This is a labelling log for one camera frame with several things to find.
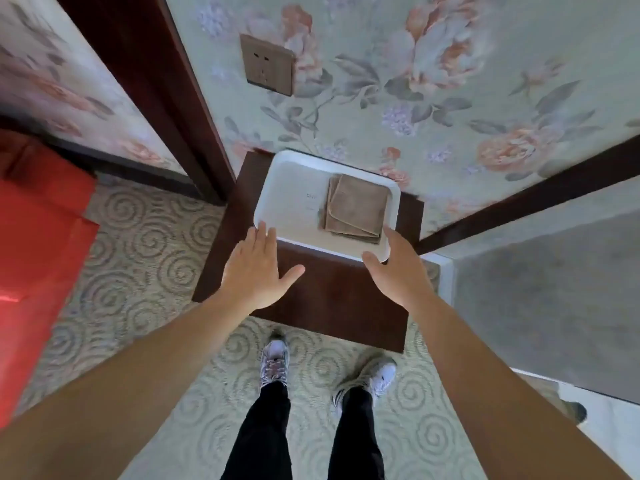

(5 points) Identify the person's left white sneaker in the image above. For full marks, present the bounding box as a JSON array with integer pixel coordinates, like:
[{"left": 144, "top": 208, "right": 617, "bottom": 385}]
[{"left": 259, "top": 338, "right": 291, "bottom": 391}]

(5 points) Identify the person's left forearm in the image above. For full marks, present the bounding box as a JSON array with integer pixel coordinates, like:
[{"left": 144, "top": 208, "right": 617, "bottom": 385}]
[{"left": 0, "top": 287, "right": 259, "bottom": 480}]

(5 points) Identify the bronze wall outlet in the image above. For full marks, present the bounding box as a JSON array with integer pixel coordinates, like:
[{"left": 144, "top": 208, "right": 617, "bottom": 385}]
[{"left": 239, "top": 33, "right": 297, "bottom": 97}]

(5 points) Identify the person's white sneaker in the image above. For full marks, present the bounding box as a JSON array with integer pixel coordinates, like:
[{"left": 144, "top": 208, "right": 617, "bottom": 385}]
[
  {"left": 259, "top": 338, "right": 291, "bottom": 391},
  {"left": 332, "top": 357, "right": 399, "bottom": 415}
]

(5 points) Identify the person's right forearm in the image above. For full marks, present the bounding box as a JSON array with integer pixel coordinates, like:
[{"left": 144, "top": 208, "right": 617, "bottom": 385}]
[{"left": 405, "top": 289, "right": 632, "bottom": 480}]

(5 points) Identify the person's right white sneaker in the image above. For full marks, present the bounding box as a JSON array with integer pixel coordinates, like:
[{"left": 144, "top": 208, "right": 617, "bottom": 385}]
[{"left": 332, "top": 357, "right": 399, "bottom": 415}]

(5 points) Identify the dark wooden stand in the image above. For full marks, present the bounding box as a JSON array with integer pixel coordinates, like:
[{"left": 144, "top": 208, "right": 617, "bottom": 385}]
[{"left": 191, "top": 150, "right": 425, "bottom": 354}]

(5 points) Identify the person's left hand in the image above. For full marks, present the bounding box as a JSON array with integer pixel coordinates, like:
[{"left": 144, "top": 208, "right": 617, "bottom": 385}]
[{"left": 219, "top": 220, "right": 307, "bottom": 312}]

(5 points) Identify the beige cleaning cloth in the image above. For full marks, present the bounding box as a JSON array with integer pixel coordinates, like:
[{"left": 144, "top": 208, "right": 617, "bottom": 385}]
[{"left": 319, "top": 173, "right": 393, "bottom": 245}]

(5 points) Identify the person's right hand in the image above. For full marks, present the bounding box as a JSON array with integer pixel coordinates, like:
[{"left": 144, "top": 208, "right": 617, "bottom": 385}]
[{"left": 361, "top": 226, "right": 437, "bottom": 312}]

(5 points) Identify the person's black trouser leg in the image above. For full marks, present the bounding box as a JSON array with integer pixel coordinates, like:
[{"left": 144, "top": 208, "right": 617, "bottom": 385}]
[
  {"left": 219, "top": 382, "right": 293, "bottom": 480},
  {"left": 327, "top": 387, "right": 386, "bottom": 480}
]

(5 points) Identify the red box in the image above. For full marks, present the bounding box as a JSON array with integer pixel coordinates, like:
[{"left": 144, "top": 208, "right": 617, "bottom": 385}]
[{"left": 0, "top": 129, "right": 101, "bottom": 431}]

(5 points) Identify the person's left black trouser leg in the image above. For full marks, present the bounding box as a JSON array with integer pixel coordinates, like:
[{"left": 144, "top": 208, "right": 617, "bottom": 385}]
[{"left": 219, "top": 382, "right": 293, "bottom": 480}]

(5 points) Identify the dark wooden baseboard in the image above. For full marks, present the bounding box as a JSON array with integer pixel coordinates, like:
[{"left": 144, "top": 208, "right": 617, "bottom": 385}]
[{"left": 417, "top": 134, "right": 640, "bottom": 255}]

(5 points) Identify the white plastic tray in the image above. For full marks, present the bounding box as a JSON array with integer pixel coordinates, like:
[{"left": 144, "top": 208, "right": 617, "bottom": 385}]
[{"left": 253, "top": 149, "right": 403, "bottom": 263}]

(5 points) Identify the person's right black trouser leg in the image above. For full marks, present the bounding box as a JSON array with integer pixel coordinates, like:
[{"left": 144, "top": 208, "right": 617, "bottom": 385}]
[{"left": 327, "top": 387, "right": 386, "bottom": 480}]

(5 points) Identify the dark wooden door frame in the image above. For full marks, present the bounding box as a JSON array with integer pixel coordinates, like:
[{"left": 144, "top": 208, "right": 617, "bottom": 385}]
[{"left": 52, "top": 0, "right": 237, "bottom": 207}]

